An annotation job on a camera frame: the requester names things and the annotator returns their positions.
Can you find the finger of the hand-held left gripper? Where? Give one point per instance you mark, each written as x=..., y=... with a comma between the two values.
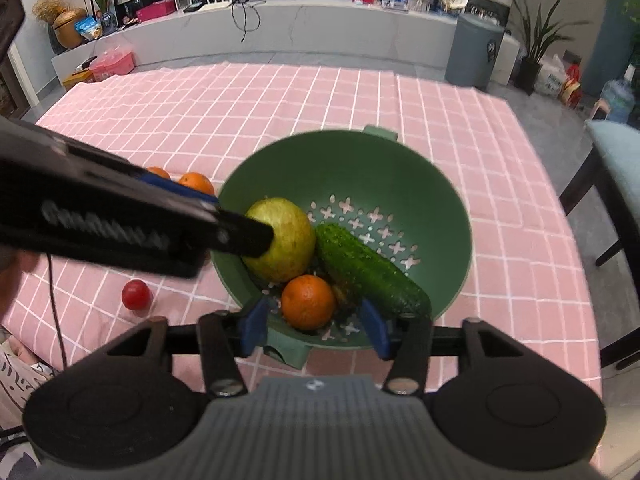
x=240, y=235
x=175, y=187

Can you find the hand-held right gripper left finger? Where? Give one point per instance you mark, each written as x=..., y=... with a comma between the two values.
x=255, y=327

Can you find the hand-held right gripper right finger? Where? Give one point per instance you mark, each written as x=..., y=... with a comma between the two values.
x=375, y=330

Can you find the yellow-green apple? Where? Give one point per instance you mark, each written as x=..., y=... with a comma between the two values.
x=292, y=255

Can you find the orange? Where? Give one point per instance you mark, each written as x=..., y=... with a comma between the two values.
x=307, y=302
x=197, y=182
x=159, y=172

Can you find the green colander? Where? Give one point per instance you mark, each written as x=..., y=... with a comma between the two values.
x=400, y=185

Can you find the person's left hand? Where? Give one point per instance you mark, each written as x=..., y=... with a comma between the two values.
x=15, y=275

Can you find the green cucumber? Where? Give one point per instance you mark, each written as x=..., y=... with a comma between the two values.
x=370, y=270

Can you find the red tomato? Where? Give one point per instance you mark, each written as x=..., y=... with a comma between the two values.
x=136, y=296

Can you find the yellow box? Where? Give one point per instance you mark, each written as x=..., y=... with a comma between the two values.
x=77, y=79

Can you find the pink storage container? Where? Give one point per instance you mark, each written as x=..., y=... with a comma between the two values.
x=112, y=65

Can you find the pink checked tablecloth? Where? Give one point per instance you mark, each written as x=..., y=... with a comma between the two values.
x=350, y=100

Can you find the magenta box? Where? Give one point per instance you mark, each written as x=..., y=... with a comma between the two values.
x=156, y=10

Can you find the blue snack packet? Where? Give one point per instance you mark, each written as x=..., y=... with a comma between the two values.
x=89, y=27

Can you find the patterned cloth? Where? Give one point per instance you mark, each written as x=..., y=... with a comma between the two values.
x=12, y=375

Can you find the gold vase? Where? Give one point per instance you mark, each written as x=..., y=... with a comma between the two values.
x=70, y=27

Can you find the grey low cabinet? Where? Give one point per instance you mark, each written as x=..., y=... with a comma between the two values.
x=300, y=25

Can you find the dried flower bunch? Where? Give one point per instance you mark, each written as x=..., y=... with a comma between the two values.
x=47, y=7

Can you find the chair with teal cushion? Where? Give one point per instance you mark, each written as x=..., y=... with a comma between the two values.
x=615, y=160

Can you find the grey trash bin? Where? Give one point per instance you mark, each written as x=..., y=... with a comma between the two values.
x=475, y=50

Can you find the white plastic bag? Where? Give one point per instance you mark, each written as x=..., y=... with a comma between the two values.
x=550, y=77

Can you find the pink stool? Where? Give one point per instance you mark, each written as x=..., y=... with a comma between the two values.
x=597, y=110

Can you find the red and yellow bag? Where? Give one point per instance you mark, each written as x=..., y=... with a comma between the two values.
x=572, y=85

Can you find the large water bottle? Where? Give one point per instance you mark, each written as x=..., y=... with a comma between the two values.
x=617, y=100

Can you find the potted plant in black pot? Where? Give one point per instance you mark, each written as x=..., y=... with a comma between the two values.
x=537, y=35

